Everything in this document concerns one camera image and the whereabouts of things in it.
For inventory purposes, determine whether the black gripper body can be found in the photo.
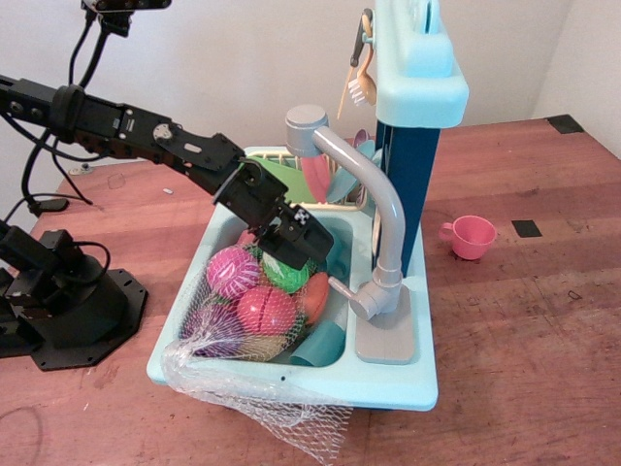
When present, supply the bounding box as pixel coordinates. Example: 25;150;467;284
212;157;288;238

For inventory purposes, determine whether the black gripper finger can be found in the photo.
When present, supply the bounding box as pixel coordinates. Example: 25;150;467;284
280;204;334;257
258;235;312;270

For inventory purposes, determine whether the grey toy faucet with lever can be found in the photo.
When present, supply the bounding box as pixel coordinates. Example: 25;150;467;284
285;104;414;365

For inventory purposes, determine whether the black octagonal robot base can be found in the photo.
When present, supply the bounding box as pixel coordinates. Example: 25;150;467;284
1;223;147;371

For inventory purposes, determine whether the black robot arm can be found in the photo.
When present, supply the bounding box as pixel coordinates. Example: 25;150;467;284
1;77;334;270

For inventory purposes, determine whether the green toy vegetable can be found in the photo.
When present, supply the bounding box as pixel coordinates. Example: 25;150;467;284
261;254;311;294

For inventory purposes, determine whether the pink toy cup in sink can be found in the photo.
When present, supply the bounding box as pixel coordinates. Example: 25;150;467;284
237;230;256;247

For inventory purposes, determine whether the teal toy cup back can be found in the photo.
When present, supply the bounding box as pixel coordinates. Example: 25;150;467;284
325;235;348;281

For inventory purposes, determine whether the teal toy cup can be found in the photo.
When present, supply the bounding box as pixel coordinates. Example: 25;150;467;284
325;235;348;281
289;320;345;367

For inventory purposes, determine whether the orange toy carrot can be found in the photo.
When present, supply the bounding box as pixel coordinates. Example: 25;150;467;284
301;272;330;325

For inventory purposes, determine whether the pink toy plate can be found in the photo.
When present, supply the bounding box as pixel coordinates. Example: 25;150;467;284
301;154;332;203

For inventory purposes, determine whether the light blue toy plate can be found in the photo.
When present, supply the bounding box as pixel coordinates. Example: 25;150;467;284
326;140;381;203

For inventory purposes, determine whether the magenta toy fruit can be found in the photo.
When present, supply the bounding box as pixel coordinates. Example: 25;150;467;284
206;246;260;300

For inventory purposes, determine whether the red toy tomato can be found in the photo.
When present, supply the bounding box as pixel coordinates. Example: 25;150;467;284
237;285;296;336

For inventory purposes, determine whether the white mesh net bag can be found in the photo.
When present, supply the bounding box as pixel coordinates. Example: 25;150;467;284
161;244;352;465

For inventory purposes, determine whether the teal toy cup front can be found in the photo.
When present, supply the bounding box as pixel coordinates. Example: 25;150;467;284
289;320;345;367

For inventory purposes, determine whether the purple toy eggplant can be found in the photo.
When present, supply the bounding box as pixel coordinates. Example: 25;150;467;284
180;304;245;358

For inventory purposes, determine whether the dark blue shelf column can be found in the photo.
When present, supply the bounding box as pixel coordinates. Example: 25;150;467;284
376;120;441;273

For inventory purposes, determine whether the white toy brush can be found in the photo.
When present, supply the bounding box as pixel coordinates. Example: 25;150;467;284
343;76;367;106

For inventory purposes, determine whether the light blue toy sink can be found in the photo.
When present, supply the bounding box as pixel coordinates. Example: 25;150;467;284
147;194;439;412

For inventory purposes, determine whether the orange toy spoon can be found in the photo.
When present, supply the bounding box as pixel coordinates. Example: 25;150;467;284
357;43;376;106

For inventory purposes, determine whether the small metal bolt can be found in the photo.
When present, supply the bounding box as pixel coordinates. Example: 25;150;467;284
69;162;94;177

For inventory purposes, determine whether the pink toy cup on table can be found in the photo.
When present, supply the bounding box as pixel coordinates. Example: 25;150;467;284
438;216;497;260

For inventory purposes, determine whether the light blue toy shelf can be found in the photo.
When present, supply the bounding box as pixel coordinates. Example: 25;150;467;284
374;1;469;129

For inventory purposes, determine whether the black tape square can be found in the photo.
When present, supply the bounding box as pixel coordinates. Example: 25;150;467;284
511;219;542;238

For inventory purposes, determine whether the black tape corner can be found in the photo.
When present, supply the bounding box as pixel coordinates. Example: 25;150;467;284
546;114;584;134

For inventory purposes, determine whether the black toy utensil handle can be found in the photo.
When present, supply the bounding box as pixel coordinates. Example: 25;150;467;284
349;15;369;69

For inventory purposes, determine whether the black cable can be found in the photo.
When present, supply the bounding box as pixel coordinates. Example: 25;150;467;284
18;9;113;217

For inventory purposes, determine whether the black overhead camera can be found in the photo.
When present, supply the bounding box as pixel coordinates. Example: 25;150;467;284
81;0;173;37

